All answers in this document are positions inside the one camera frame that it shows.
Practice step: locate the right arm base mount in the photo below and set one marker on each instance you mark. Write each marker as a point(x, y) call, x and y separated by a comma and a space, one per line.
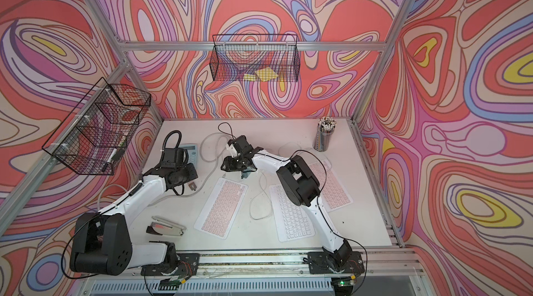
point(322, 263)

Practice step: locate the silver stapler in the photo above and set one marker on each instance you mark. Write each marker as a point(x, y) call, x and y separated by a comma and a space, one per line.
point(163, 227)

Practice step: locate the grey calculator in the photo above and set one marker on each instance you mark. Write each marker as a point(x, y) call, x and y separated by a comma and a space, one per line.
point(192, 150)

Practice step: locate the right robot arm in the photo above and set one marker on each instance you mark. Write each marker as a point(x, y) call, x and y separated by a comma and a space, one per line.
point(301, 187)

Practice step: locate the pencil holder cup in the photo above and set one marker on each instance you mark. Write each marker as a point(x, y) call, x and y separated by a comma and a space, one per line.
point(325, 128)

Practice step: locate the black wire basket left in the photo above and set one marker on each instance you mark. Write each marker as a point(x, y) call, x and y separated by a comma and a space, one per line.
point(95, 135)

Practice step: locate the white keyboard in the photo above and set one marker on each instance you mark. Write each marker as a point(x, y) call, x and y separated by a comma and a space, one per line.
point(292, 222)

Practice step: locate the black wire basket back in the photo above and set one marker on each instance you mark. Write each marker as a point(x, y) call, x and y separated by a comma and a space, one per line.
point(234, 55)

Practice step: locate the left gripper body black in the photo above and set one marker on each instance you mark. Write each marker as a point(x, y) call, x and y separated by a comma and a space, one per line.
point(186, 174)

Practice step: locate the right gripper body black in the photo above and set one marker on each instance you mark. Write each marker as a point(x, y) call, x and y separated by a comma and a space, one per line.
point(235, 163)

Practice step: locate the yellow sticky notes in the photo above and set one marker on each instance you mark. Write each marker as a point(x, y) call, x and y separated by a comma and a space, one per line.
point(265, 74)

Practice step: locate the pink usb charger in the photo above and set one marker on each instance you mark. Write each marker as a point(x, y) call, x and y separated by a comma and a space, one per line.
point(192, 186)

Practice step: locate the teal usb charger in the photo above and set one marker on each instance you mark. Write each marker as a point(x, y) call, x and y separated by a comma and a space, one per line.
point(245, 174)

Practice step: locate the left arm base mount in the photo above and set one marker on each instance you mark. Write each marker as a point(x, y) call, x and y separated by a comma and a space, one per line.
point(180, 265)

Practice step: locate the black wire basket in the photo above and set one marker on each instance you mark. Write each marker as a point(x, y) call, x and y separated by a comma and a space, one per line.
point(95, 135)
point(234, 55)

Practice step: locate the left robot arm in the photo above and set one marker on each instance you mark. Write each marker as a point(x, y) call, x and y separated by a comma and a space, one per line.
point(101, 244)

